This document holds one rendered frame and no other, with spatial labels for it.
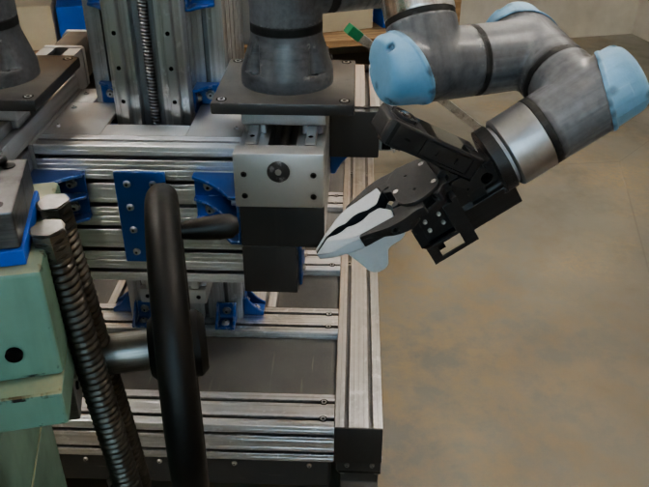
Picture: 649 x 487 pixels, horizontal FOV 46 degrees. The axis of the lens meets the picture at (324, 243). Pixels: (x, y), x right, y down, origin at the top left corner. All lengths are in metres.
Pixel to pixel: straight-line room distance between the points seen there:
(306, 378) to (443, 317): 0.64
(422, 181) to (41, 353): 0.40
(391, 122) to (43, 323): 0.35
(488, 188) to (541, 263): 1.60
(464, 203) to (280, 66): 0.51
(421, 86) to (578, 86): 0.15
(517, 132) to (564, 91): 0.06
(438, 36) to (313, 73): 0.48
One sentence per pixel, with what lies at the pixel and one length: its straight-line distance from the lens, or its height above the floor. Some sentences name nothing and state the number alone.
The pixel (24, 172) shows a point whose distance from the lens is 0.60.
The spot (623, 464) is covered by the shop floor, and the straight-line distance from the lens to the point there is 1.80.
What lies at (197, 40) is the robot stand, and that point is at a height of 0.84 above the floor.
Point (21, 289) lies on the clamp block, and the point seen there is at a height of 0.95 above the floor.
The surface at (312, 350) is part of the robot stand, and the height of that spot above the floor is 0.21.
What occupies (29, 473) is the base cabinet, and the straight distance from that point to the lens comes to 0.92.
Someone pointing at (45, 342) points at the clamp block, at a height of 0.90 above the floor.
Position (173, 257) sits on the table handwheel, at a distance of 0.58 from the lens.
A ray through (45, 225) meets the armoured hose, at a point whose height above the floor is 0.97.
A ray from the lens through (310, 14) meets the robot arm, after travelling 1.22.
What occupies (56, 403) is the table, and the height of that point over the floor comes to 0.86.
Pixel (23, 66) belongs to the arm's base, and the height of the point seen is 0.84.
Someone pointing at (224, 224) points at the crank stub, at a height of 0.88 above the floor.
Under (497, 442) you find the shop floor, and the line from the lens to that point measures 1.77.
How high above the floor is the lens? 1.24
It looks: 31 degrees down
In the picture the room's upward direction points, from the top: straight up
